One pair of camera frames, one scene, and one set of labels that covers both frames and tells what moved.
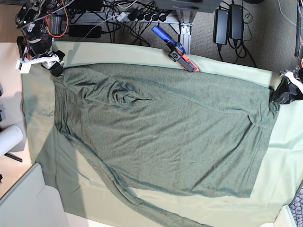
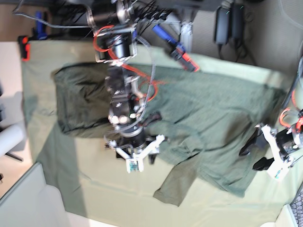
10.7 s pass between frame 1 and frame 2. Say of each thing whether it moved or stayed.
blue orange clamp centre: stayed
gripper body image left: moved
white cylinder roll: stayed
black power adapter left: stayed
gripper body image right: moved
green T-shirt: moved
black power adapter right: stayed
